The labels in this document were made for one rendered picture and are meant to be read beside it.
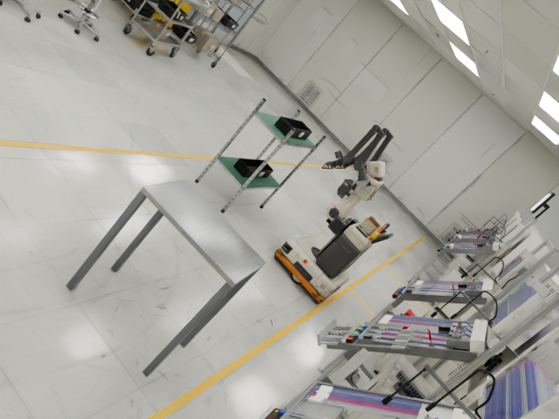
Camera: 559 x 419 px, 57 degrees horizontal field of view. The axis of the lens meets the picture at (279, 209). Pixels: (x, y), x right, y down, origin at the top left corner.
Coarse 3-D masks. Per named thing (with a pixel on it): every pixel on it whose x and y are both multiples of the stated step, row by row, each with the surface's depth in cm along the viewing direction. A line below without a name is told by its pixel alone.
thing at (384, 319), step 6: (378, 318) 377; (384, 318) 376; (390, 318) 376; (396, 318) 376; (402, 318) 376; (408, 318) 376; (414, 318) 375; (420, 318) 375; (426, 318) 375; (390, 324) 364; (396, 324) 362; (402, 324) 361; (408, 324) 360; (414, 324) 360; (420, 324) 360; (426, 324) 360; (432, 324) 360; (438, 324) 359; (444, 324) 359; (450, 324) 359
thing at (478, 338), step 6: (474, 324) 334; (480, 324) 334; (486, 324) 334; (474, 330) 321; (480, 330) 321; (486, 330) 321; (474, 336) 309; (480, 336) 309; (486, 336) 320; (474, 342) 301; (480, 342) 300; (486, 342) 322; (474, 348) 301; (480, 348) 300; (486, 348) 323
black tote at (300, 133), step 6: (282, 120) 497; (288, 120) 517; (294, 120) 531; (276, 126) 500; (282, 126) 497; (288, 126) 495; (294, 126) 546; (300, 126) 550; (306, 126) 548; (282, 132) 498; (288, 132) 496; (294, 132) 507; (300, 132) 519; (306, 132) 532; (300, 138) 534; (306, 138) 548
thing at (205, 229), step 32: (160, 192) 276; (192, 192) 303; (192, 224) 274; (224, 224) 300; (96, 256) 284; (128, 256) 328; (224, 256) 272; (256, 256) 298; (224, 288) 261; (192, 320) 270; (160, 352) 280
